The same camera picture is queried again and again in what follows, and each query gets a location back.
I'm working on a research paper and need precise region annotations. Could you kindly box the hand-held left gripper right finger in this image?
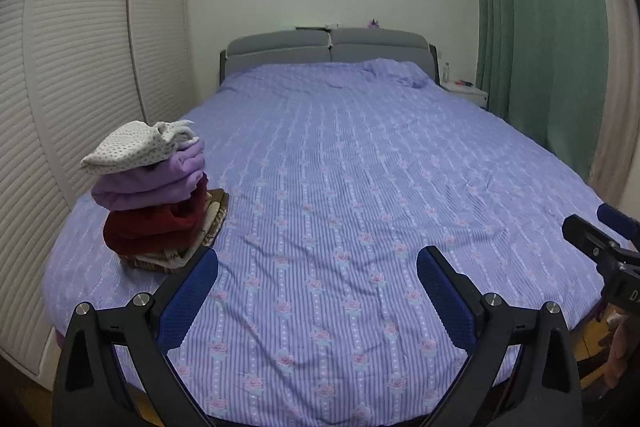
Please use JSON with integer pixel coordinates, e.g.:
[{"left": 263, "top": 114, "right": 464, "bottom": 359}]
[{"left": 416, "top": 245, "right": 583, "bottom": 427}]

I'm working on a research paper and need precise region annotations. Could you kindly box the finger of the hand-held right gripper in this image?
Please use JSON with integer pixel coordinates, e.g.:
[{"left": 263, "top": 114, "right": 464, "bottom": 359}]
[
  {"left": 562, "top": 214, "right": 632, "bottom": 274},
  {"left": 597, "top": 203, "right": 640, "bottom": 239}
]

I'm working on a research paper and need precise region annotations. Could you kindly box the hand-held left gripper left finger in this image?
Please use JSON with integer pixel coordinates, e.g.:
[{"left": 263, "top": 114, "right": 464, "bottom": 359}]
[{"left": 52, "top": 247, "right": 220, "bottom": 427}]

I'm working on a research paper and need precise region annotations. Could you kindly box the white polka dot sweater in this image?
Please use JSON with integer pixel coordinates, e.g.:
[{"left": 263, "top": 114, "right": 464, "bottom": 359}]
[{"left": 80, "top": 119, "right": 201, "bottom": 173}]

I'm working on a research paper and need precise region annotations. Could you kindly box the person's right hand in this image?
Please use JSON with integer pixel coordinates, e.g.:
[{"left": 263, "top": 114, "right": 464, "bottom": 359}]
[{"left": 602, "top": 314, "right": 640, "bottom": 390}]

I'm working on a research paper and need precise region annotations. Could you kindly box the red folded garment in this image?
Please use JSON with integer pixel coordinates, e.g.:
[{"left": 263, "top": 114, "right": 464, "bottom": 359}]
[{"left": 103, "top": 174, "right": 210, "bottom": 255}]

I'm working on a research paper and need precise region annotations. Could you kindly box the cream folded garment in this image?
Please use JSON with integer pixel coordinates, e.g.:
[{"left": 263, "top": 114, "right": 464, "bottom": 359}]
[{"left": 132, "top": 201, "right": 226, "bottom": 269}]

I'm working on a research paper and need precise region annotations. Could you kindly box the brown patterned folded garment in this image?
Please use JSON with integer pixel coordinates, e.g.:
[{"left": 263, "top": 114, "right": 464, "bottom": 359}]
[{"left": 120, "top": 189, "right": 231, "bottom": 273}]

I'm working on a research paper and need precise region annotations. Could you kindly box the purple folded garment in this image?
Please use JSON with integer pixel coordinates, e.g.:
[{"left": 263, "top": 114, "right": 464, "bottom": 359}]
[{"left": 91, "top": 139, "right": 207, "bottom": 212}]

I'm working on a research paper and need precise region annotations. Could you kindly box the bed with purple floral bedspread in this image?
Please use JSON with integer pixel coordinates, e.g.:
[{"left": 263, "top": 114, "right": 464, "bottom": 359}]
[{"left": 42, "top": 59, "right": 608, "bottom": 427}]

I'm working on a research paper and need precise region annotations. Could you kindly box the white nightstand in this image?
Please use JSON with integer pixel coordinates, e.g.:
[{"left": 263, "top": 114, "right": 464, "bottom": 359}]
[{"left": 442, "top": 80, "right": 489, "bottom": 108}]

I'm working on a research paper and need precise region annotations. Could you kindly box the green curtain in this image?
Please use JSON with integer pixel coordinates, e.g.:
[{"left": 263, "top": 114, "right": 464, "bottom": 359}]
[{"left": 472, "top": 0, "right": 608, "bottom": 180}]

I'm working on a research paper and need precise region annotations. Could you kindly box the grey padded headboard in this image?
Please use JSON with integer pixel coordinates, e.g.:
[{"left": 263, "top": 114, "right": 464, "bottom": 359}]
[{"left": 219, "top": 28, "right": 441, "bottom": 90}]

